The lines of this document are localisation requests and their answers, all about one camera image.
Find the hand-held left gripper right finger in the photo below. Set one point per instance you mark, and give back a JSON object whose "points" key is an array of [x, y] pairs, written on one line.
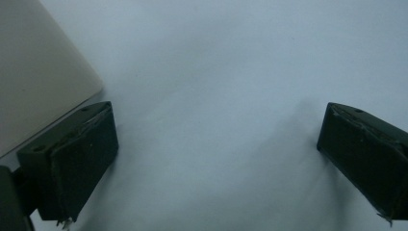
{"points": [[369, 154]]}

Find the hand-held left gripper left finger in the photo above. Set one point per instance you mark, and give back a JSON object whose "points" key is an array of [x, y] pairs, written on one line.
{"points": [[80, 160]]}

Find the white box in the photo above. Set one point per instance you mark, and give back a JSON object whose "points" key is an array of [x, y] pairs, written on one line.
{"points": [[38, 70]]}

